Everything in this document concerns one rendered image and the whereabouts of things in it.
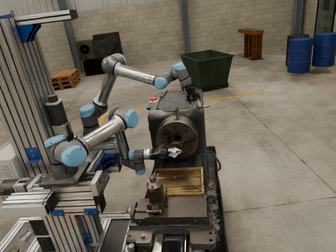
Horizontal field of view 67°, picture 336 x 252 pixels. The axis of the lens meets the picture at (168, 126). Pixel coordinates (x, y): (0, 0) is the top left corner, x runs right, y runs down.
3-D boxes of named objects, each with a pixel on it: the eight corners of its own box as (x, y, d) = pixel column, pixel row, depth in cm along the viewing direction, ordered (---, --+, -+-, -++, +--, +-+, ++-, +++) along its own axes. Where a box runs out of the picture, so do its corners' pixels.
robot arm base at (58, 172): (47, 180, 145) (41, 166, 141) (59, 165, 159) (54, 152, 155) (72, 179, 144) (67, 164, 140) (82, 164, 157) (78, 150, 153)
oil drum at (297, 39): (282, 70, 753) (285, 39, 717) (302, 67, 754) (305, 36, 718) (293, 74, 698) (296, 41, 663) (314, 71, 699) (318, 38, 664)
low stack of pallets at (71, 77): (59, 82, 970) (55, 71, 952) (81, 79, 975) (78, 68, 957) (49, 91, 856) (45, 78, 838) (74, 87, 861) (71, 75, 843)
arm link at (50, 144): (64, 150, 155) (58, 131, 150) (76, 156, 147) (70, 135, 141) (46, 160, 147) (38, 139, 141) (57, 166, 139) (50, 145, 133)
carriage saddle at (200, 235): (137, 209, 158) (135, 201, 156) (213, 207, 152) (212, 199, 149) (125, 250, 131) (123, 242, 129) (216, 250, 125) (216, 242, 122)
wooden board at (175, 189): (155, 173, 192) (154, 168, 190) (203, 171, 187) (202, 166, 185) (148, 200, 165) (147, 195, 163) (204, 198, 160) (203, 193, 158)
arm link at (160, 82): (95, 57, 162) (167, 77, 154) (103, 54, 172) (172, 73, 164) (94, 74, 168) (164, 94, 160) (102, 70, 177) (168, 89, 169)
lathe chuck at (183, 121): (158, 152, 205) (156, 116, 192) (197, 153, 202) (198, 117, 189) (156, 158, 197) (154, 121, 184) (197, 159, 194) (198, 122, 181)
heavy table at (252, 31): (237, 54, 1072) (237, 29, 1032) (248, 52, 1073) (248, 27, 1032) (251, 60, 925) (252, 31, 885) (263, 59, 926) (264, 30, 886)
